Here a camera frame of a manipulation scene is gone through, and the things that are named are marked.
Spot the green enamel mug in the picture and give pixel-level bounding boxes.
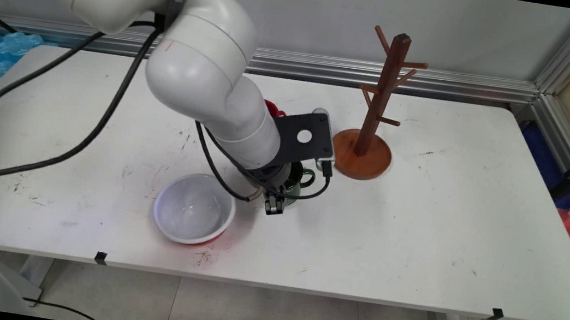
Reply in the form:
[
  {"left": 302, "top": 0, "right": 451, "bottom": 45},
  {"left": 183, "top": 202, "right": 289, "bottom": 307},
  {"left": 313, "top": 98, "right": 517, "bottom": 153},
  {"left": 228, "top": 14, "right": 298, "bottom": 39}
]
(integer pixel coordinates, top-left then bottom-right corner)
[{"left": 280, "top": 161, "right": 318, "bottom": 202}]

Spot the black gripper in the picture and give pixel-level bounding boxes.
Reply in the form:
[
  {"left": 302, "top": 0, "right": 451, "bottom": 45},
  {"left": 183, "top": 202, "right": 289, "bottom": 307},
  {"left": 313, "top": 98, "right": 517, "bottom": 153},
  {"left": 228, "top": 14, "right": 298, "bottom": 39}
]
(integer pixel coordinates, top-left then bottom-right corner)
[{"left": 244, "top": 157, "right": 296, "bottom": 218}]

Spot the red enamel mug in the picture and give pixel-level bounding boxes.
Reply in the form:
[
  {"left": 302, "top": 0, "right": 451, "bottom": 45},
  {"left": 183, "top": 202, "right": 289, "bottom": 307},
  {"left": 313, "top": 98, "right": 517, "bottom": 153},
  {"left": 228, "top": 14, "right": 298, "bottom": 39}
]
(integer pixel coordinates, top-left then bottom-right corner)
[{"left": 262, "top": 99, "right": 289, "bottom": 119}]

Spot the horizontal aluminium frame rail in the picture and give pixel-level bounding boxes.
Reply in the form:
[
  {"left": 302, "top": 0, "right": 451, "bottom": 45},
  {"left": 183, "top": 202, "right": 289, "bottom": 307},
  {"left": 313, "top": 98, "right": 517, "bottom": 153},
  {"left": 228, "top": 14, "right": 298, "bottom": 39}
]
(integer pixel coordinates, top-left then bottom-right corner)
[{"left": 0, "top": 13, "right": 541, "bottom": 111}]

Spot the white bowl red outside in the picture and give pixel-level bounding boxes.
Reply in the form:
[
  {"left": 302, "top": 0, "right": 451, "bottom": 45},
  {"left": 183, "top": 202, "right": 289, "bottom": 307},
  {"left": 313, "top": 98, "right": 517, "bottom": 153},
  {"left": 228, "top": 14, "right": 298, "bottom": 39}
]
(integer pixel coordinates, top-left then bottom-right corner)
[{"left": 150, "top": 168, "right": 240, "bottom": 251}]

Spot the thin black camera cable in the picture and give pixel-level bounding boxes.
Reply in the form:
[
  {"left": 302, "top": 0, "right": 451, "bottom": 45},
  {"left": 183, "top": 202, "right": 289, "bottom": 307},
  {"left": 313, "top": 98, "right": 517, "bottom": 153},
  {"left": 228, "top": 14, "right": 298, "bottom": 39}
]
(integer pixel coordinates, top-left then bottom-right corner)
[{"left": 196, "top": 127, "right": 338, "bottom": 205}]

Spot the brown wooden mug tree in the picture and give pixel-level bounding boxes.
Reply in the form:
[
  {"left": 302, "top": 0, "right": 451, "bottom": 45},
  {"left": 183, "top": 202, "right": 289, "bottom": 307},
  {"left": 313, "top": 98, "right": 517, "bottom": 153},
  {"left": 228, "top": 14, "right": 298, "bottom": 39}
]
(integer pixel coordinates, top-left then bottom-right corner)
[{"left": 328, "top": 21, "right": 433, "bottom": 187}]

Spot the blue box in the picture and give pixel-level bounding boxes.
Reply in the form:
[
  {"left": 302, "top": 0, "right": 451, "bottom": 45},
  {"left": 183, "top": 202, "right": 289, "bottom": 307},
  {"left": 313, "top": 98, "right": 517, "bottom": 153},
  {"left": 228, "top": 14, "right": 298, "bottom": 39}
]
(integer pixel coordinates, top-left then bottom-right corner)
[{"left": 511, "top": 122, "right": 570, "bottom": 210}]

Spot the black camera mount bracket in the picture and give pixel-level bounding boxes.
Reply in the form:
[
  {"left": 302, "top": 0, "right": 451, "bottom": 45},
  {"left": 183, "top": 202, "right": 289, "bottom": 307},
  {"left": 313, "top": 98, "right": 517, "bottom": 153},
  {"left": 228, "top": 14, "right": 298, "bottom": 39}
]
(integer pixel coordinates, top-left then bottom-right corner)
[{"left": 268, "top": 105, "right": 340, "bottom": 175}]

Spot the black floor cable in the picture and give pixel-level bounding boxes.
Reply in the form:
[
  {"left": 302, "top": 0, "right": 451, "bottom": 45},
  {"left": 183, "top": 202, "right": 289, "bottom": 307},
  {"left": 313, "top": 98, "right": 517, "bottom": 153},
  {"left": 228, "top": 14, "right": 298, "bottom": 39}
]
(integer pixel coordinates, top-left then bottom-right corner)
[{"left": 22, "top": 298, "right": 107, "bottom": 320}]

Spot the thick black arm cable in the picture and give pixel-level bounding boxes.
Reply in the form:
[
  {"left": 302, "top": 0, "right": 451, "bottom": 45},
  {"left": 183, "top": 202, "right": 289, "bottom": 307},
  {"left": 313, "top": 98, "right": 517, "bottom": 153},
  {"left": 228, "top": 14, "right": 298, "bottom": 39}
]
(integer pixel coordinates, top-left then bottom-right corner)
[
  {"left": 0, "top": 1, "right": 159, "bottom": 175},
  {"left": 0, "top": 7, "right": 165, "bottom": 211}
]

